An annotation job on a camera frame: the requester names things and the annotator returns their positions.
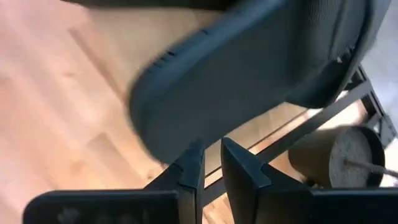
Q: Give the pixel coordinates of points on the black rubber slide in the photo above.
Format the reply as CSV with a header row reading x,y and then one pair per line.
x,y
248,68

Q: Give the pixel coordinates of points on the black plant pot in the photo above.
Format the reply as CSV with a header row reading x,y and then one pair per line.
x,y
311,155

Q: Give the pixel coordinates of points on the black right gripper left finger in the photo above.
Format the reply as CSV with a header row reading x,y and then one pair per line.
x,y
180,199

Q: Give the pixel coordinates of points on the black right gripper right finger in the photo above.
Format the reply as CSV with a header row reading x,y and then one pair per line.
x,y
255,193

